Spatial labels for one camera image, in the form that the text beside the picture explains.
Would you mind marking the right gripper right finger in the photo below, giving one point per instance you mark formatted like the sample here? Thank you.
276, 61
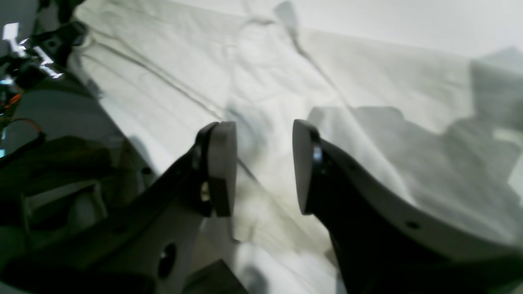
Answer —
383, 244

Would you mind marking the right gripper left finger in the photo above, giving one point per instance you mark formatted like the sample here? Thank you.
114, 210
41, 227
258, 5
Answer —
146, 247

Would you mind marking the light grey T-shirt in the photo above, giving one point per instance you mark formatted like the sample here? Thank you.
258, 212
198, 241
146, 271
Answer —
425, 94

